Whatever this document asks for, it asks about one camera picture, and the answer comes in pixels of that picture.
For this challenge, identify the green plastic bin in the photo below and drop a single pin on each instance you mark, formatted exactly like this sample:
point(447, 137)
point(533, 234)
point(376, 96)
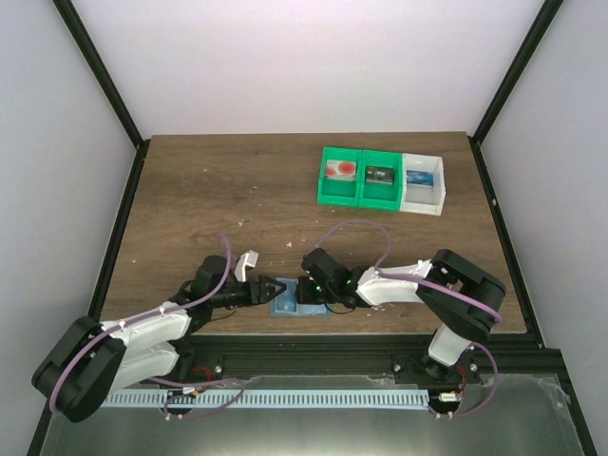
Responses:
point(339, 181)
point(381, 196)

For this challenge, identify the grey metal base plate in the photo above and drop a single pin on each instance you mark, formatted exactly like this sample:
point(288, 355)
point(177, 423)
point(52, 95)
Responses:
point(528, 415)

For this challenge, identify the blue card stack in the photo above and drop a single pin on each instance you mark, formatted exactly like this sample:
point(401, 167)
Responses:
point(423, 178)

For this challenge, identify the black frame post left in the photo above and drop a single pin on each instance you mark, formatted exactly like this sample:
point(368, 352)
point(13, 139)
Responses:
point(85, 44)

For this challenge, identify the right green plastic bin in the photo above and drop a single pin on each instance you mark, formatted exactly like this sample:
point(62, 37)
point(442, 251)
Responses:
point(381, 196)

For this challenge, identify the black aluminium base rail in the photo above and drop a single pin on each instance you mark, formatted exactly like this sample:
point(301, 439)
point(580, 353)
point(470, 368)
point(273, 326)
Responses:
point(393, 355)

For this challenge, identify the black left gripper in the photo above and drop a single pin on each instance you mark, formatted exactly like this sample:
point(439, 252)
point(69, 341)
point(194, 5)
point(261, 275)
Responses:
point(253, 299)

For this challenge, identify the black VIP card stack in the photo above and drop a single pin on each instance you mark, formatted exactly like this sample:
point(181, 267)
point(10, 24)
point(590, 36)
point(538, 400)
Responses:
point(380, 175)

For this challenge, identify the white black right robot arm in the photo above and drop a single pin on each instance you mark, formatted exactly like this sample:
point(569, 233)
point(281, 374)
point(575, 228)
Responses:
point(465, 298)

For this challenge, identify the black frame post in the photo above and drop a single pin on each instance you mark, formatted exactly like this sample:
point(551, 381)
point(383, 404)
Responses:
point(85, 44)
point(532, 39)

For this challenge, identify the red circles card stack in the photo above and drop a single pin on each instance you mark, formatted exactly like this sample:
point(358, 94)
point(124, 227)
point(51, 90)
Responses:
point(338, 170)

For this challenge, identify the blue card holder wallet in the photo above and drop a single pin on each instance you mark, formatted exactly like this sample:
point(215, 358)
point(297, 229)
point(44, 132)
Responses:
point(285, 304)

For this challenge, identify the light blue slotted cable duct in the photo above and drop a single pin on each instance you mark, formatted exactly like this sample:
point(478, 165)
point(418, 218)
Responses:
point(270, 399)

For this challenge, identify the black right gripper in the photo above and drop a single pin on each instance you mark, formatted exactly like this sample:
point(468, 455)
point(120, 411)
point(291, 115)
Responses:
point(303, 294)

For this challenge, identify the black frame post right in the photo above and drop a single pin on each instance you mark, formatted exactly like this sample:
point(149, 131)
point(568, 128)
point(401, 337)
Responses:
point(532, 39)

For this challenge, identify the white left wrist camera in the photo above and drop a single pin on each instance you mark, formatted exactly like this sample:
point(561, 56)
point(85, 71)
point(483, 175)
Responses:
point(245, 262)

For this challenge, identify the white plastic bin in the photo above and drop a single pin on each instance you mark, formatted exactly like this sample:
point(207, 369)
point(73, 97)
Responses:
point(423, 200)

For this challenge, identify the left green plastic bin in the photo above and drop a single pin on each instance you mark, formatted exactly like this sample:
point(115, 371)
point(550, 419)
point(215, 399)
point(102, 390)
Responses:
point(339, 181)

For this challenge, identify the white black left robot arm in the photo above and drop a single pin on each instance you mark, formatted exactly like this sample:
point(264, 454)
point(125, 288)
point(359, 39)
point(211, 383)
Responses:
point(95, 359)

